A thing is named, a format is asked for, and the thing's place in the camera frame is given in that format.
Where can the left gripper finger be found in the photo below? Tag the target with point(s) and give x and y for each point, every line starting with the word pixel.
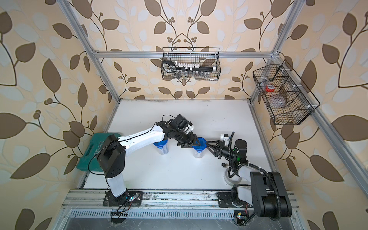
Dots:
pixel 189 145
pixel 193 140

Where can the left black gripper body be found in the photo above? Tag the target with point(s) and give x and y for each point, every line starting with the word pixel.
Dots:
pixel 180 136

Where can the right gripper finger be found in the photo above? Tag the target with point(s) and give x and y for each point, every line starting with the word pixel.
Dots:
pixel 217 143
pixel 214 151

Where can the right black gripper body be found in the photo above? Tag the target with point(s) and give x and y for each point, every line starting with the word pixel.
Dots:
pixel 227 153

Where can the blue lid of cup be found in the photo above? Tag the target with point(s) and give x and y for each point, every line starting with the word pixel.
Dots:
pixel 203 144
pixel 161 144

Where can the clear toiletry cup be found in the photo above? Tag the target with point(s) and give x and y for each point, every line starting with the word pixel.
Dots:
pixel 163 149
pixel 198 153

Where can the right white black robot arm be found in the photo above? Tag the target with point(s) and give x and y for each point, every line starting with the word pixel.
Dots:
pixel 253 185

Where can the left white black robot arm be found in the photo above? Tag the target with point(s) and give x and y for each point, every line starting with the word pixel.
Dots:
pixel 112 156

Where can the clear tape roll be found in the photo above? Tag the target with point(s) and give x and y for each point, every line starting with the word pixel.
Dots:
pixel 231 180

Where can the red item in basket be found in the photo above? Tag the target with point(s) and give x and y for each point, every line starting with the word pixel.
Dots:
pixel 270 88

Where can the green plastic tool case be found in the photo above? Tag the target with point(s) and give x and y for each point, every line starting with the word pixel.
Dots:
pixel 95 145

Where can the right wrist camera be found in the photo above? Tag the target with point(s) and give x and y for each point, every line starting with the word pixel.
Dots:
pixel 227 137

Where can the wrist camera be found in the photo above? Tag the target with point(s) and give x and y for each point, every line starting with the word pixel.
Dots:
pixel 182 124
pixel 227 137

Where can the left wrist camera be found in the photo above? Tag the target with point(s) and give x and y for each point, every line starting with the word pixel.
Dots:
pixel 182 124

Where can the white black socket rail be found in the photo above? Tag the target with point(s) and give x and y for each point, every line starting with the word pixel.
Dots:
pixel 194 67

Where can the right black wire basket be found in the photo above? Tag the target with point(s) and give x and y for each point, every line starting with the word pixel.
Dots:
pixel 292 101

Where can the black wire basket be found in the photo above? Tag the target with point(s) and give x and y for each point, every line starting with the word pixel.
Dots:
pixel 190 63
pixel 292 101

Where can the black handled scissors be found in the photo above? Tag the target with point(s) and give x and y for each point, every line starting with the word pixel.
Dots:
pixel 169 66

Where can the back black wire basket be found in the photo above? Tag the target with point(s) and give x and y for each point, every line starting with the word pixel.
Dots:
pixel 190 63

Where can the aluminium front rail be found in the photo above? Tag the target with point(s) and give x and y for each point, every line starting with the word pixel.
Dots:
pixel 155 199

